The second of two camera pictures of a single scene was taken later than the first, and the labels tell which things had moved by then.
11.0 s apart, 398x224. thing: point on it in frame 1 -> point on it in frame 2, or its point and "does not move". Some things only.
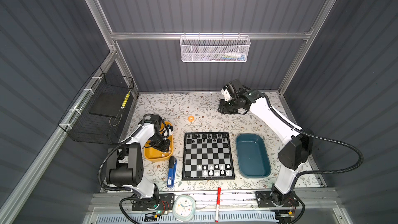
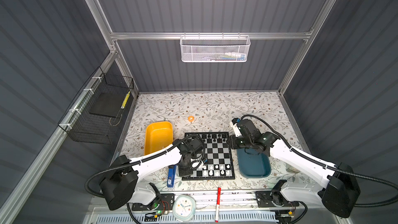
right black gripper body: (228, 107) -> (239, 142)
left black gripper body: (158, 143) -> (186, 170)
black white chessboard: (207, 156) does not move
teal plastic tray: (253, 157) does not move
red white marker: (217, 207) does not move
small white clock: (184, 208) does not move
